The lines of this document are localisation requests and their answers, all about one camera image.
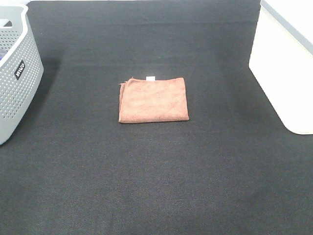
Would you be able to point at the brown towel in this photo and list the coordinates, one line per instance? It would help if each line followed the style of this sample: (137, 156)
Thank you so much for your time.
(143, 101)

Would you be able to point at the white plastic storage box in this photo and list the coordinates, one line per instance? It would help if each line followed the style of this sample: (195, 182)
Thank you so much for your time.
(282, 60)

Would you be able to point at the grey perforated laundry basket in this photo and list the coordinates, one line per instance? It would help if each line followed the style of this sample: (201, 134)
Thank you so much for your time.
(21, 68)

